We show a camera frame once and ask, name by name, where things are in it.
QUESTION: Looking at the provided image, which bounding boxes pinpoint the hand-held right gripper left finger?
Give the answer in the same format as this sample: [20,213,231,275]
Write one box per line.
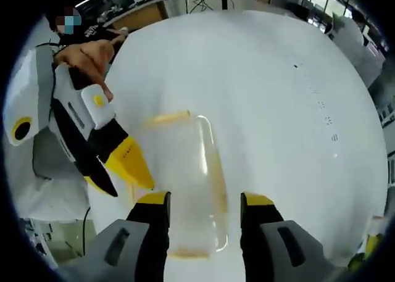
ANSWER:
[58,191,172,282]

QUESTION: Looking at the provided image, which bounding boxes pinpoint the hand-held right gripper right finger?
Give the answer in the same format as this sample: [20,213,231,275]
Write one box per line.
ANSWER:
[240,192,340,282]

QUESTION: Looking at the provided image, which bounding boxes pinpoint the yellow plastic buckle part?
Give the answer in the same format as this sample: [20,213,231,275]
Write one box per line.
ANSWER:
[152,109,191,124]
[168,247,211,260]

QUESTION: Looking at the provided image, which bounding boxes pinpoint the person's left hand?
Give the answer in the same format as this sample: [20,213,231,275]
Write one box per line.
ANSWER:
[58,40,114,102]

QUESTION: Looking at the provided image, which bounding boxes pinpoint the clear plastic tray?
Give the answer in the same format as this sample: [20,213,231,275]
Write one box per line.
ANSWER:
[132,113,231,260]

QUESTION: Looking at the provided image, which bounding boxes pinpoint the wooden desk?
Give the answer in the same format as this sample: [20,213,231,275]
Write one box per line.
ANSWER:
[103,0,170,28]

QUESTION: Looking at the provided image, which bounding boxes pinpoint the black cable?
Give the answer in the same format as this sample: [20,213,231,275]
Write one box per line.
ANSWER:
[80,205,93,255]

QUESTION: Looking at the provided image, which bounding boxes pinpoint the black floor cables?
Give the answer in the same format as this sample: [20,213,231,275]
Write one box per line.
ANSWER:
[187,0,217,14]

